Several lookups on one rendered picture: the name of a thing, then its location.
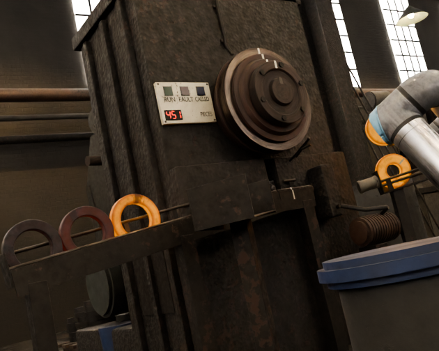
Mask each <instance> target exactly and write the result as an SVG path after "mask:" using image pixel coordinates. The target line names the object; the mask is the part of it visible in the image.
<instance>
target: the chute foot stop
mask: <svg viewBox="0 0 439 351"><path fill-rule="evenodd" d="M0 266H1V271H2V273H3V278H4V281H5V284H6V288H7V290H9V289H12V288H14V284H13V280H12V276H11V274H10V269H9V266H8V262H7V259H6V255H5V253H3V254H1V255H0Z"/></svg>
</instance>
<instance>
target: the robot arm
mask: <svg viewBox="0 0 439 351"><path fill-rule="evenodd" d="M429 109H431V110H432V112H433V113H434V114H435V115H436V116H437V118H436V119H435V120H434V121H433V122H432V123H431V124H430V125H429V124H428V123H427V122H426V121H425V119H424V118H423V117H422V116H423V115H424V114H425V113H426V112H427V111H428V110H429ZM369 122H370V123H371V125H372V127H373V128H374V129H375V131H376V132H377V133H378V135H379V136H380V137H381V139H382V140H383V141H384V142H385V143H386V144H388V146H397V147H398V148H399V149H400V150H401V151H402V152H403V154H404V155H405V156H406V157H407V158H408V159H409V160H410V161H411V162H412V163H413V164H414V165H415V166H416V167H417V168H418V169H419V170H420V171H421V172H422V173H423V174H424V175H425V176H426V178H427V179H428V180H429V181H430V182H431V183H432V184H433V185H434V186H435V187H436V188H437V189H438V191H439V70H425V71H421V72H418V73H417V74H415V75H413V76H411V77H409V78H407V79H406V80H405V81H403V82H402V83H401V84H400V86H398V87H397V88H396V89H395V90H394V91H393V92H392V93H391V94H390V95H388V96H387V97H386V98H385V99H384V100H383V101H382V102H381V103H380V104H379V105H377V106H376V108H375V109H374V110H373V111H372V112H371V113H370V114H369Z"/></svg>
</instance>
